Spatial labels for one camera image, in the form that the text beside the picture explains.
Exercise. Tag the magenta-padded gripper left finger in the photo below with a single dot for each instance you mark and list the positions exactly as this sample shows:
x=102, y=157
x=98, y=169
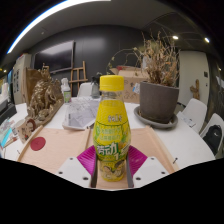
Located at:
x=71, y=168

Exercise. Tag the round ceiling spotlight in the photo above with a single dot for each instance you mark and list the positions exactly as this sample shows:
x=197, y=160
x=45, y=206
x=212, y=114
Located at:
x=207, y=40
x=175, y=37

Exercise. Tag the cardboard box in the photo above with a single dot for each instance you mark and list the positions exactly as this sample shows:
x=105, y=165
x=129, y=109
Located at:
x=130, y=86

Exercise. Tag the golden carved root sculpture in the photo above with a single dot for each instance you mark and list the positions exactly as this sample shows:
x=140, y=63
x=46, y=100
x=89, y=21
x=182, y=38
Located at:
x=45, y=96

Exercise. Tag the long ceiling light strip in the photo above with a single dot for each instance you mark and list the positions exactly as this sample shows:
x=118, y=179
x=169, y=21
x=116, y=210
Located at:
x=33, y=23

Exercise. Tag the white spray bottle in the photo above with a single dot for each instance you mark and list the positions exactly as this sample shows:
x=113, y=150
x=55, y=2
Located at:
x=66, y=95

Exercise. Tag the wooden wall figure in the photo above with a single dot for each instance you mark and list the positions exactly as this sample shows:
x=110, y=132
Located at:
x=195, y=90

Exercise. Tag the grey plant saucer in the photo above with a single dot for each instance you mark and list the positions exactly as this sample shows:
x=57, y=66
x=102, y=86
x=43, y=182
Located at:
x=156, y=126

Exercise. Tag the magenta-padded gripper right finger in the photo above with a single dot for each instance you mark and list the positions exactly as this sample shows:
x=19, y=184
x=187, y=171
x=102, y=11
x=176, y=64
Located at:
x=150, y=168

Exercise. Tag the wooden easel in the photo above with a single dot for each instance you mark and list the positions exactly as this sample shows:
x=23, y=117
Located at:
x=78, y=80

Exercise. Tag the flat round red coaster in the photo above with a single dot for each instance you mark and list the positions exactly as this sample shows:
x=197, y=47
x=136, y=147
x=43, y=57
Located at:
x=37, y=143

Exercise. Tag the yellow drink bottle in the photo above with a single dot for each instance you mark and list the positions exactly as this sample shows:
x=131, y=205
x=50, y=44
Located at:
x=111, y=133

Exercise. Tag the black backpack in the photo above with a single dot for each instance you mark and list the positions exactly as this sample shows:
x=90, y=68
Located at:
x=212, y=140

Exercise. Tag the dried plant in grey pot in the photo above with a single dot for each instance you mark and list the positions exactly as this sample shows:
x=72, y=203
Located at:
x=158, y=101

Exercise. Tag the white cabinet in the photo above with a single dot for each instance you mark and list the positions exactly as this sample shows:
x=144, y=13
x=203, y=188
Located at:
x=21, y=80

